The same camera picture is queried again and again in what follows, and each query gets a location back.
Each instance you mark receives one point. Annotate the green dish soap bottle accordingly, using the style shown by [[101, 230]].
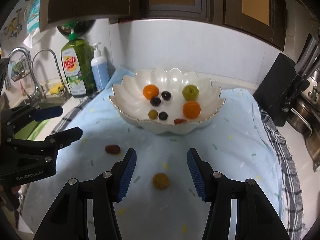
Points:
[[77, 65]]

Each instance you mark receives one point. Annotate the blue pump bottle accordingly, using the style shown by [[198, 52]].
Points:
[[100, 70]]

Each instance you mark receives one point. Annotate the red jujube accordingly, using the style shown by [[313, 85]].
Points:
[[112, 149]]

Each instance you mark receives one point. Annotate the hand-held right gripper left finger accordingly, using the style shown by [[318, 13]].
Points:
[[127, 175]]

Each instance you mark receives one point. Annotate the black hanging pan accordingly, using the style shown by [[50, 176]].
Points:
[[85, 27]]

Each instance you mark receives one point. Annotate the white scalloped bowl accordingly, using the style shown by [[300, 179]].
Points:
[[130, 97]]

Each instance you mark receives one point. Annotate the steel pot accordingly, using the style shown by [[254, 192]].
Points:
[[302, 115]]

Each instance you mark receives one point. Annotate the small dark purple plum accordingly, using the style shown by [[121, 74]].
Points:
[[163, 116]]

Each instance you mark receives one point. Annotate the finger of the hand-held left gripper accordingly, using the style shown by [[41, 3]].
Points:
[[67, 136], [48, 112]]

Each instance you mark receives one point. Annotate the green plastic basin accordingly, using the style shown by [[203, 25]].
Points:
[[37, 130]]

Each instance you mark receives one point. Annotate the large orange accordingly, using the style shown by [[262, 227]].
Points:
[[191, 110]]

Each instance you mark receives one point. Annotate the small yellow-green fruit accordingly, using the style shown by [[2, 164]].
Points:
[[153, 114]]

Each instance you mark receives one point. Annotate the wall hooks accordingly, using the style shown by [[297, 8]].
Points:
[[13, 27]]

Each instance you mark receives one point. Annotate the hanging plastic packet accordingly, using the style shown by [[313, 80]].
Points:
[[33, 17]]

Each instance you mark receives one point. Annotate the small tangerine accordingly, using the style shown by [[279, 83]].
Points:
[[150, 91]]

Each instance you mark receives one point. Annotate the green round fruit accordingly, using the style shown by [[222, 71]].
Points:
[[190, 92]]

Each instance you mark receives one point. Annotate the yellow sponge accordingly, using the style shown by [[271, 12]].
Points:
[[56, 90]]

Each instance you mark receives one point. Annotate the yellow round fruit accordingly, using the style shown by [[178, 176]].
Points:
[[161, 181]]

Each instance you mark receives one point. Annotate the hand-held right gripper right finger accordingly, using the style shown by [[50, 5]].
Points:
[[196, 175]]

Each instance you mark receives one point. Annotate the light blue cloth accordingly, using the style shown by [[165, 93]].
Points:
[[237, 142]]

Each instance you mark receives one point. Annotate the black box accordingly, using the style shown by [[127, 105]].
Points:
[[272, 90]]

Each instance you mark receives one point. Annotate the thin steel faucet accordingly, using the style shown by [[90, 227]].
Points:
[[58, 67]]

